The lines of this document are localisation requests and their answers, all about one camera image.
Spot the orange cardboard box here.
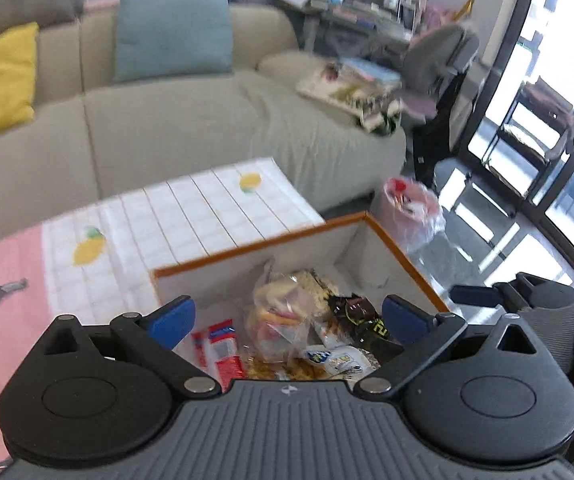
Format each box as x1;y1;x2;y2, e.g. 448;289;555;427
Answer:
149;210;451;394

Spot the dark green snack pack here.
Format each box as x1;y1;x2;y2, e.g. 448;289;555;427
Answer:
326;294;403;363

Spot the white puffed rice cake pack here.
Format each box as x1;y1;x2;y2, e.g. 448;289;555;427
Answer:
291;270;339;312

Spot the pink and white tablecloth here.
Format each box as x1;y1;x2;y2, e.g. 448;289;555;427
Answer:
0;158;321;470

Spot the yellow fried snack bag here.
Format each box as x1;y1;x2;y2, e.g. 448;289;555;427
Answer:
244;354;329;382

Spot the light blue cushion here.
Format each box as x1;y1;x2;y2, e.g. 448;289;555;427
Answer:
113;0;234;82

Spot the yellow cushion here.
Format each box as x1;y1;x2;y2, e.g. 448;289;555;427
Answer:
0;22;40;133

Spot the stack of books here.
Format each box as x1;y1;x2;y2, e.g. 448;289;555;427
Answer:
297;58;403;136

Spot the pink trash bag bin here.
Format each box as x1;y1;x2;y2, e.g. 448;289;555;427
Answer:
369;177;446;254

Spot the red and white snack packet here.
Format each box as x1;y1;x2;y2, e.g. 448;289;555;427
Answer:
191;318;246;391

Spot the grey office chair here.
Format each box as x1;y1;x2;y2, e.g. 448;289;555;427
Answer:
400;23;480;122

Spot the white and blue chip bag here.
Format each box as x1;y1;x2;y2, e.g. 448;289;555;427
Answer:
301;344;380;382

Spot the clear assorted snack bag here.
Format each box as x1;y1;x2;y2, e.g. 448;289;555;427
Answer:
245;258;322;363

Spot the cluttered desk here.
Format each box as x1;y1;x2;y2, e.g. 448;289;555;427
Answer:
272;0;428;56

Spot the beige sofa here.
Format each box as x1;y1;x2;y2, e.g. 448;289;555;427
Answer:
0;4;406;240

